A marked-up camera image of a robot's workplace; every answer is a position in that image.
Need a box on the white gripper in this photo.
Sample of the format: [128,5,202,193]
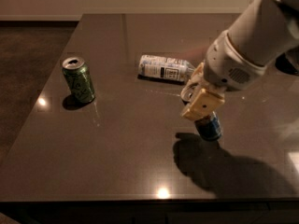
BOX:
[180,31,266,121]

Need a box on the green soda can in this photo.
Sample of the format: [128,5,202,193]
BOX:
[62,57,95,104]

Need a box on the blue silver redbull can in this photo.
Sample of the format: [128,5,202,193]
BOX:
[194,112,222,142]

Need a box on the clear plastic water bottle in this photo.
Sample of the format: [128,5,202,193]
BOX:
[138,55,195,83]

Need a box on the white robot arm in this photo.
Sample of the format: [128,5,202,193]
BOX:
[181,0,299,121]

